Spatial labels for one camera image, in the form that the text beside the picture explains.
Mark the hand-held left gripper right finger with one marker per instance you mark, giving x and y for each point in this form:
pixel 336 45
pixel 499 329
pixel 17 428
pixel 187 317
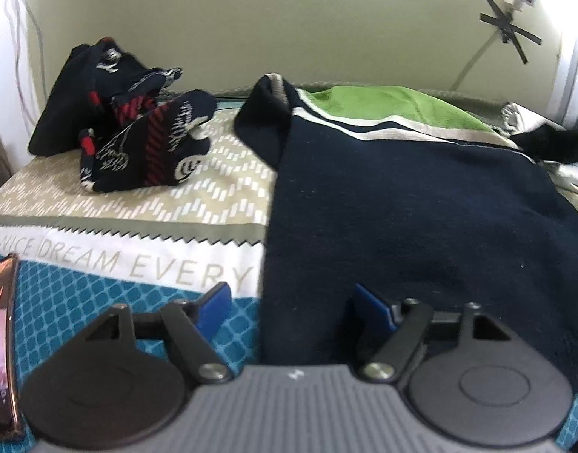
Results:
pixel 374 306

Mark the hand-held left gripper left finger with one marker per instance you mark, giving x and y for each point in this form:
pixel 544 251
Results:
pixel 216 306

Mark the navy green striped knit sweater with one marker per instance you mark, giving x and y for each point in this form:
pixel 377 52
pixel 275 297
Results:
pixel 411 198

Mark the patterned beige teal bed sheet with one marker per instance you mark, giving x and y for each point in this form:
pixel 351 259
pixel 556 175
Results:
pixel 176 207

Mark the navy red striped printed garment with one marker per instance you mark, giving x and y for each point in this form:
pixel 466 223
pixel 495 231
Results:
pixel 166 151

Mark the smartphone with picture screen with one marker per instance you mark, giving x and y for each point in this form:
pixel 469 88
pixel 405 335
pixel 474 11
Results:
pixel 3 339

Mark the black cloth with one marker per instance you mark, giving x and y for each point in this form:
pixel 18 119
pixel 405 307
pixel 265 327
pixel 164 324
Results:
pixel 558 144

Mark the navy white printed garment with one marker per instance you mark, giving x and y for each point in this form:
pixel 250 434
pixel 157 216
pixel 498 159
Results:
pixel 67 104

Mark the black tape cross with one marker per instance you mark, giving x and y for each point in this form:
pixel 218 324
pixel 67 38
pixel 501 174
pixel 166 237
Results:
pixel 503 23

